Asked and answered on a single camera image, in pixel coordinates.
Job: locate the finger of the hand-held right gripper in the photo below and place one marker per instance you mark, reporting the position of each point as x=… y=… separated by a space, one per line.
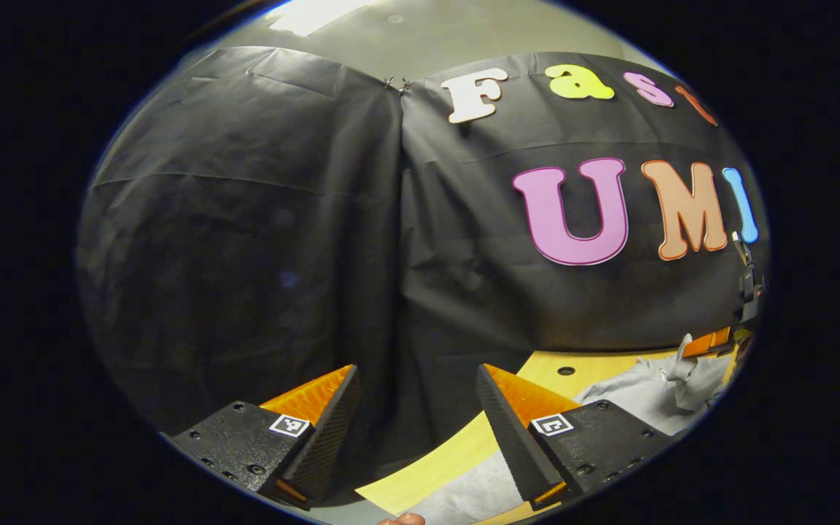
x=708 y=341

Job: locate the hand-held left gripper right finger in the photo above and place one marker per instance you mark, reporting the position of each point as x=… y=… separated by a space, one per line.
x=511 y=437

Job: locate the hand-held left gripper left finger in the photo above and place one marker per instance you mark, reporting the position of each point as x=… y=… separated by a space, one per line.
x=325 y=437

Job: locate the grey zip-neck sweatshirt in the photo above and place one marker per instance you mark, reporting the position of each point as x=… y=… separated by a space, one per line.
x=639 y=397

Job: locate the black backdrop cloth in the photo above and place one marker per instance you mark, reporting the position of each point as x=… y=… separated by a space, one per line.
x=245 y=233

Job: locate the metal binder clip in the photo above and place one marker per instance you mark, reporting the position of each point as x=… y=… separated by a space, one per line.
x=405 y=84
x=389 y=82

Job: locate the ceiling light panel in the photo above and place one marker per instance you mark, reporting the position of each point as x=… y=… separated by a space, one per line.
x=314 y=14

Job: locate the round ceiling sensor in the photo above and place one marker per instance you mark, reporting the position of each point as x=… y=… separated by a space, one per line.
x=394 y=18

